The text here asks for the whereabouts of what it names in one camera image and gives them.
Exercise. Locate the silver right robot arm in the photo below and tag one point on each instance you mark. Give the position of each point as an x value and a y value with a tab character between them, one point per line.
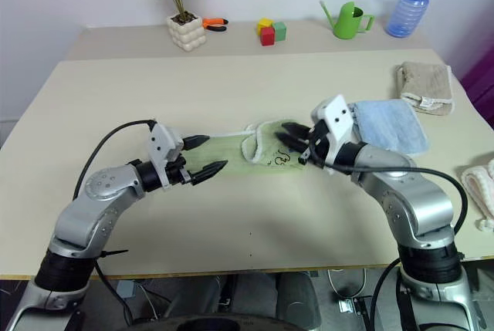
409	192

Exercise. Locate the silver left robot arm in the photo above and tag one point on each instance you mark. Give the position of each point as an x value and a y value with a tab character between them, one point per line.
96	188

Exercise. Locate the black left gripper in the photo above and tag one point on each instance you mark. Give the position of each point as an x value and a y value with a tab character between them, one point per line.
176	172

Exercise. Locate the light green towel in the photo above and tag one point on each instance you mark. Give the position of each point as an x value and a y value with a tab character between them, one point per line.
270	153

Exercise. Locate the yellow wooden block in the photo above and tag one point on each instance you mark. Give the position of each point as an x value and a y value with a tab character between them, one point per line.
264	23

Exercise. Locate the orange black pruning shears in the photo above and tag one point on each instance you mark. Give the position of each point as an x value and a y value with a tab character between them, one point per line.
214	23

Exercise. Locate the folded cream white towel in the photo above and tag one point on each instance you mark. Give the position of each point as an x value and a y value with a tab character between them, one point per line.
482	188

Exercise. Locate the blue plastic spray bottle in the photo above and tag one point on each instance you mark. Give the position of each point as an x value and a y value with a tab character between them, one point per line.
405	14

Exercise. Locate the folded light blue towel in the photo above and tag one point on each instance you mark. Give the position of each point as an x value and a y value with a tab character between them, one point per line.
390	126

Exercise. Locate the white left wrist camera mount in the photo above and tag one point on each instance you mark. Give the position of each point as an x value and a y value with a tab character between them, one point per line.
162	142

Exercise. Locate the green watering can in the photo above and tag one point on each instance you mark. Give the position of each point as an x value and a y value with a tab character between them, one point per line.
347	22

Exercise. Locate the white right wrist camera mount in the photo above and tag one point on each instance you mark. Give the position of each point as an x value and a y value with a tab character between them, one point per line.
337	115

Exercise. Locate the cream bubble plant pot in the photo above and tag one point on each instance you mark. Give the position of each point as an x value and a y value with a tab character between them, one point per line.
187	36

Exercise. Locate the grey rounded shape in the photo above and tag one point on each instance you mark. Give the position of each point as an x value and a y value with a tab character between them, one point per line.
293	300

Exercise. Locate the green wooden block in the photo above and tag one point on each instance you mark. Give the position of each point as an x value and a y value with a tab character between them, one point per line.
280	31

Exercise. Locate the purple object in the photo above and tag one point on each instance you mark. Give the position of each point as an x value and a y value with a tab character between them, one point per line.
482	84

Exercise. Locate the red wooden block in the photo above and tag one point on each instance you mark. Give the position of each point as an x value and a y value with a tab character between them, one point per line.
267	36

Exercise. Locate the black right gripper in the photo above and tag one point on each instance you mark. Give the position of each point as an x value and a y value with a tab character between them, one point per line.
313	135

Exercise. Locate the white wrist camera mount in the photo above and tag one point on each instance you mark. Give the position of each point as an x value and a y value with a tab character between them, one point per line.
337	115
162	142

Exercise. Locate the folded beige towel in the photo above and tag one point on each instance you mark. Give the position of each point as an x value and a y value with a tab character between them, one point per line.
424	82

